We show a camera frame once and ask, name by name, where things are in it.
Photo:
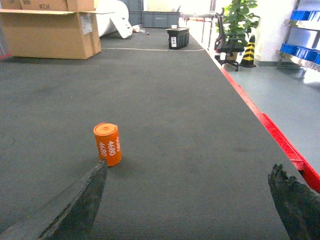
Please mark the blue bin lower shelf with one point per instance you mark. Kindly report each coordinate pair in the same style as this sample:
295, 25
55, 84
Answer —
309, 54

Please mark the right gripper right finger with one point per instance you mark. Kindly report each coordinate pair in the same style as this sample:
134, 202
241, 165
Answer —
297, 205

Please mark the orange cylindrical cap 4680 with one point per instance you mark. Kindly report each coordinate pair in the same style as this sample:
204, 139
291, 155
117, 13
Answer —
108, 143

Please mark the white foam roll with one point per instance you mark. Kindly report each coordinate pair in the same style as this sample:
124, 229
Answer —
113, 16

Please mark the blue bin shelf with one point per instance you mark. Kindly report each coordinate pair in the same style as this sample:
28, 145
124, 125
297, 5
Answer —
305, 15
309, 54

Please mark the green potted plant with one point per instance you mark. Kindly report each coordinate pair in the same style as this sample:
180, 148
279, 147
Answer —
239, 20

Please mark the large cardboard box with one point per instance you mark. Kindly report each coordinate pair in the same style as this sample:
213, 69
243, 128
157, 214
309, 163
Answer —
51, 34

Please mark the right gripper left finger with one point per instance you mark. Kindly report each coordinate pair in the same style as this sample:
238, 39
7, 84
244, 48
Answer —
68, 216

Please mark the yellow black traffic cone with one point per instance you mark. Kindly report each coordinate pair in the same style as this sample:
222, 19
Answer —
249, 54

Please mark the blue bin upper shelf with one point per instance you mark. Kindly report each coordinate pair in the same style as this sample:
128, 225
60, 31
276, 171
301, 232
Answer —
305, 15

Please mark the grey plastic crate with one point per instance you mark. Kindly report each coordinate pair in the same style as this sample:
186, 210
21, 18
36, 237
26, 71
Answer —
154, 19

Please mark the upper cardboard box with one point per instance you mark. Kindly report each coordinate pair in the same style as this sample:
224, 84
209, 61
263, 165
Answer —
50, 5

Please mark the black office chair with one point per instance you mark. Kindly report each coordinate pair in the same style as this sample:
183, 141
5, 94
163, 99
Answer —
227, 43

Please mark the red platform edge rail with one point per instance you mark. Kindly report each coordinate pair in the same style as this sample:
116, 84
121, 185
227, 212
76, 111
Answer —
309, 174

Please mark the steel shelf rack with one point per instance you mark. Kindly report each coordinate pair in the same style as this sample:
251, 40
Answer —
302, 33

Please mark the black boxes row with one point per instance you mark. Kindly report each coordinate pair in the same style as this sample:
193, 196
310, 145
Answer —
178, 37

